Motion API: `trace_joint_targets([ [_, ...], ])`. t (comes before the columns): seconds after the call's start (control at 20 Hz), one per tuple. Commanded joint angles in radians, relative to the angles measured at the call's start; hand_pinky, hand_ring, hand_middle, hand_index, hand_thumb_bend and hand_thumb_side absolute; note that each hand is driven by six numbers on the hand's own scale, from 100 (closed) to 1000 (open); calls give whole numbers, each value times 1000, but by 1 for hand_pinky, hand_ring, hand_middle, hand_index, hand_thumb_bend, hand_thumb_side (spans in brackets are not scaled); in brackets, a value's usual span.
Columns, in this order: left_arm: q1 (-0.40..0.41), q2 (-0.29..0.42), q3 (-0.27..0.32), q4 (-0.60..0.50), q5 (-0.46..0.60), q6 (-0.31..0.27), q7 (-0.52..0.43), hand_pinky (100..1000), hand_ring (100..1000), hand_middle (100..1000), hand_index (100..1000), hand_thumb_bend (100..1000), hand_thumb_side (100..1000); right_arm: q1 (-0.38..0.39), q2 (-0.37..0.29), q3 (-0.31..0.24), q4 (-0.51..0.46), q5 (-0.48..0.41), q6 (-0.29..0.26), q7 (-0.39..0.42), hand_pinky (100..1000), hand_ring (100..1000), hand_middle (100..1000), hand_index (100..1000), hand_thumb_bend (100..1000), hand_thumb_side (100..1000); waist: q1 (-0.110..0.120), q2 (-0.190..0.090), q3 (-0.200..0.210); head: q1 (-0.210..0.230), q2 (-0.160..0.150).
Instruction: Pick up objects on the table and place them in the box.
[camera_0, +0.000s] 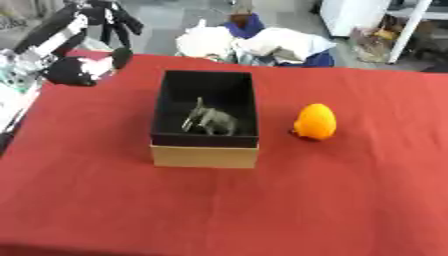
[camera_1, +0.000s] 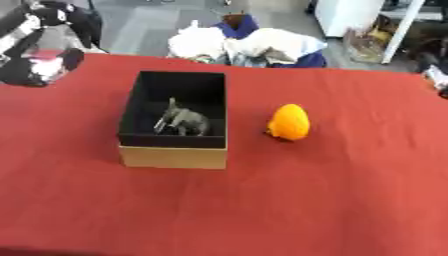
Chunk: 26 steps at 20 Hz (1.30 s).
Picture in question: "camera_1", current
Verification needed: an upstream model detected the tan cardboard box black inside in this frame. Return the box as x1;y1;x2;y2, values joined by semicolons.
117;70;230;170

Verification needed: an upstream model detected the grey toy elephant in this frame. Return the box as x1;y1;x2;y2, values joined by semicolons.
152;97;212;137

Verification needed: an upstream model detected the orange toy fruit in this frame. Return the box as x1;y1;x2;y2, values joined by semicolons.
266;103;312;142

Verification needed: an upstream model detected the blue bag with white cloths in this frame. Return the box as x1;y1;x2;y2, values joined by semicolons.
166;13;329;69

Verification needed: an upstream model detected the clear plastic bag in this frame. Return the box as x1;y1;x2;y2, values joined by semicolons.
341;28;389;64

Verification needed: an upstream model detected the white cabinet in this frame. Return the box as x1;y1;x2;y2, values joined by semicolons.
313;0;389;38

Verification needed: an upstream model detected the white slanted pole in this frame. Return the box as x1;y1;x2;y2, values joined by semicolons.
379;0;427;65

